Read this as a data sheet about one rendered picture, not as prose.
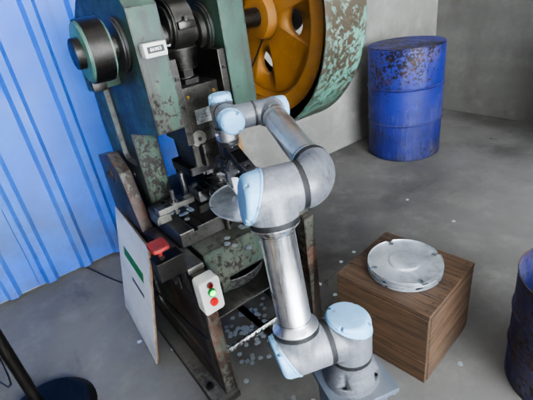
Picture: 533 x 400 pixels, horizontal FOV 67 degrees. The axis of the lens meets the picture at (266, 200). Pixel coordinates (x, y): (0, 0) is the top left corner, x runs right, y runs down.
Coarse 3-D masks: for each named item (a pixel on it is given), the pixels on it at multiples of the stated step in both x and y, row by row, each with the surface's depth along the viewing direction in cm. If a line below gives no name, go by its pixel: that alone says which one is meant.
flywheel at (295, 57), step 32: (256, 0) 147; (288, 0) 139; (320, 0) 123; (256, 32) 154; (288, 32) 145; (320, 32) 128; (256, 64) 168; (288, 64) 152; (320, 64) 134; (256, 96) 170; (288, 96) 153
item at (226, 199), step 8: (216, 192) 148; (224, 192) 148; (232, 192) 148; (216, 200) 143; (224, 200) 143; (232, 200) 142; (216, 208) 138; (224, 208) 138; (232, 208) 138; (224, 216) 134; (232, 216) 133
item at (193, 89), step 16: (192, 80) 139; (208, 80) 140; (192, 96) 136; (208, 96) 140; (192, 112) 138; (208, 112) 141; (192, 128) 140; (208, 128) 144; (208, 144) 142; (192, 160) 146; (208, 160) 144
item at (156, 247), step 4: (152, 240) 131; (156, 240) 131; (160, 240) 130; (164, 240) 130; (148, 244) 129; (152, 244) 129; (156, 244) 129; (160, 244) 128; (164, 244) 128; (168, 244) 128; (148, 248) 128; (152, 248) 127; (156, 248) 126; (160, 248) 126; (164, 248) 127; (152, 252) 126; (156, 252) 126; (160, 252) 127; (160, 256) 130
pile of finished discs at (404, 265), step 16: (400, 240) 175; (416, 240) 173; (368, 256) 168; (384, 256) 167; (400, 256) 165; (416, 256) 164; (432, 256) 163; (384, 272) 159; (400, 272) 157; (416, 272) 156; (432, 272) 155; (400, 288) 153; (416, 288) 152
